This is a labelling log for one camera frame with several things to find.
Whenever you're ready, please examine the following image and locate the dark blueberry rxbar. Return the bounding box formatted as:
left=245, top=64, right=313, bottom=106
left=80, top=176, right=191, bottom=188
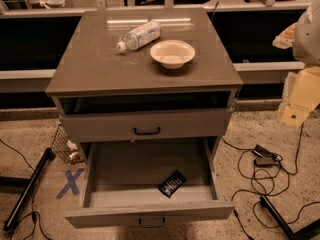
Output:
left=158, top=170, right=186, bottom=198

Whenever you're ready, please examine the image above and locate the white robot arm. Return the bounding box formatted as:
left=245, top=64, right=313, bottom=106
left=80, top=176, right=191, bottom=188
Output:
left=273, top=0, right=320, bottom=128

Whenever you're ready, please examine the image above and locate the grey drawer cabinet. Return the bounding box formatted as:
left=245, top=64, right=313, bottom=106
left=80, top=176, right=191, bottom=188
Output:
left=46, top=8, right=242, bottom=156

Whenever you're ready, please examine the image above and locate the open middle drawer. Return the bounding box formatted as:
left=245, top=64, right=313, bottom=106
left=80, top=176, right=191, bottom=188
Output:
left=65, top=137, right=234, bottom=228

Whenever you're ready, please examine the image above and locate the white paper bowl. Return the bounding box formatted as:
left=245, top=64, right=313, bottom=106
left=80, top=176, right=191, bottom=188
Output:
left=150, top=40, right=195, bottom=69

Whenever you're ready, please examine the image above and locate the clear plastic water bottle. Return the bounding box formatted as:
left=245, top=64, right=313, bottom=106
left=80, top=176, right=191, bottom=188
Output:
left=117, top=21, right=162, bottom=53

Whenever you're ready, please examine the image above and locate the blue tape cross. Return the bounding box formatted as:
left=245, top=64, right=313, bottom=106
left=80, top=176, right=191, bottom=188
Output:
left=56, top=168, right=84, bottom=199

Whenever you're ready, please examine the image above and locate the black power adapter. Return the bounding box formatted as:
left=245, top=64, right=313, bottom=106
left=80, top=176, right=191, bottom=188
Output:
left=252, top=145, right=276, bottom=167

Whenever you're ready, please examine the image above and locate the black left stand leg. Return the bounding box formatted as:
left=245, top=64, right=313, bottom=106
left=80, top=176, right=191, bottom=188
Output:
left=3, top=148, right=55, bottom=232

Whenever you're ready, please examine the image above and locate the black stand leg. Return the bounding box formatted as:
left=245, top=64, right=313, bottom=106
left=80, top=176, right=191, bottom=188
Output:
left=3, top=148, right=55, bottom=232
left=260, top=195, right=320, bottom=240

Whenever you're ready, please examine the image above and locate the black right stand leg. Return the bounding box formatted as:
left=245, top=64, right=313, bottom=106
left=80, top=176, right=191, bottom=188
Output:
left=260, top=195, right=320, bottom=240

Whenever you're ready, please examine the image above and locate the black upper drawer handle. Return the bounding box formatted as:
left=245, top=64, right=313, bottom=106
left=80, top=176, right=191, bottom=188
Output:
left=133, top=127, right=161, bottom=136

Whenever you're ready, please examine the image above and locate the black drawer handle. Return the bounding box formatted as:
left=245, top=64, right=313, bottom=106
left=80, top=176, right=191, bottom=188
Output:
left=138, top=217, right=166, bottom=228
left=133, top=127, right=161, bottom=136

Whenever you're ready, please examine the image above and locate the wire mesh waste basket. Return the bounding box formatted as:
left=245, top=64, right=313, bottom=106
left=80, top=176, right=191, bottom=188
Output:
left=51, top=124, right=83, bottom=164

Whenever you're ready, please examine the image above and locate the black middle drawer handle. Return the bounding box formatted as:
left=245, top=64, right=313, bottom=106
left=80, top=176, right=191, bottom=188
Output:
left=138, top=217, right=166, bottom=228

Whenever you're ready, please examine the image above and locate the black floor cable left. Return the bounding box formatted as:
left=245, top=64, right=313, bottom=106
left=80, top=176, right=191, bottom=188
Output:
left=0, top=139, right=54, bottom=240

